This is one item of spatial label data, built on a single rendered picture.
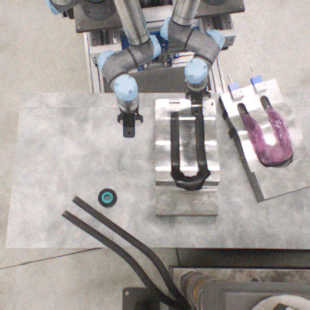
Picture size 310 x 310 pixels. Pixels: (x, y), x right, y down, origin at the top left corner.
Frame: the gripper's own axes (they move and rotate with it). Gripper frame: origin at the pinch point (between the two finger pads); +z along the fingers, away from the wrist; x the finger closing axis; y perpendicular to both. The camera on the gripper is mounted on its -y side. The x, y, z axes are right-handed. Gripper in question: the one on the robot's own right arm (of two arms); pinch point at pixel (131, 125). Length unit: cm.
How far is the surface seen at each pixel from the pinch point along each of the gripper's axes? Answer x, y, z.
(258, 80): -56, 24, 8
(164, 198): -13.8, -29.2, 8.9
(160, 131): -12.1, -0.2, 6.5
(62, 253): 47, -50, 95
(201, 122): -29.8, 4.0, 6.7
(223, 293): -17, -57, -105
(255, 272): -51, -58, 16
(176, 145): -18.9, -6.6, 6.9
